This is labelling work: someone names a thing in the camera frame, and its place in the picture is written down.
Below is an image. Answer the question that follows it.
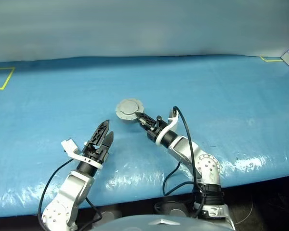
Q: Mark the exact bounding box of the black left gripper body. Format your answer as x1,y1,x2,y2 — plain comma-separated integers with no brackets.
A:
82,141,111,166

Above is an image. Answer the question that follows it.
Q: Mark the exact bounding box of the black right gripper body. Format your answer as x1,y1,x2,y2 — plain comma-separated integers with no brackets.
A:
146,115,170,145

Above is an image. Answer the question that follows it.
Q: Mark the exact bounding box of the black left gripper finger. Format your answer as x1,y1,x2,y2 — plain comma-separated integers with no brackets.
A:
102,130,115,153
91,119,111,146

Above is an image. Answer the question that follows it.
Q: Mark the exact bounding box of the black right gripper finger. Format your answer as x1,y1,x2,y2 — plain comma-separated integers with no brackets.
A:
138,118,155,133
135,111,158,126

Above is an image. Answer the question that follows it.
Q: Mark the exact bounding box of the grey round motor lid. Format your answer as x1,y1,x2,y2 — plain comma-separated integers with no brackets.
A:
115,98,142,121

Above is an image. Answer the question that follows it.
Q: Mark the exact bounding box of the grey rounded shape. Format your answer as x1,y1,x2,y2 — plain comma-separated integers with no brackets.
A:
100,211,123,220
170,208,189,218

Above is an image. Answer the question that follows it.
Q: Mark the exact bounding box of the grey robot torso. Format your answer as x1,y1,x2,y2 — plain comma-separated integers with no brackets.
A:
90,214,235,231

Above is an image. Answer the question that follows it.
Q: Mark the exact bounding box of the yellow tape square outline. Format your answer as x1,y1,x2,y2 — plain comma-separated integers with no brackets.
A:
0,67,16,91

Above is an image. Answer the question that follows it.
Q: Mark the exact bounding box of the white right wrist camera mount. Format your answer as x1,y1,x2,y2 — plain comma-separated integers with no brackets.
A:
156,108,180,148

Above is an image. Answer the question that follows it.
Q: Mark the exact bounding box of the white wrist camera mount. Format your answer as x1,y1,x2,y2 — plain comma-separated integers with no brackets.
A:
156,108,180,148
61,138,104,169

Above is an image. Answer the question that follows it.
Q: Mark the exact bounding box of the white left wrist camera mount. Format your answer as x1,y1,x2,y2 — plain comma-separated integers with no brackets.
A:
61,138,104,169

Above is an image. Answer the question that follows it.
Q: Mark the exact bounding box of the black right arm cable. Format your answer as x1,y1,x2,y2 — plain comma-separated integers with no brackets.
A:
154,105,206,219

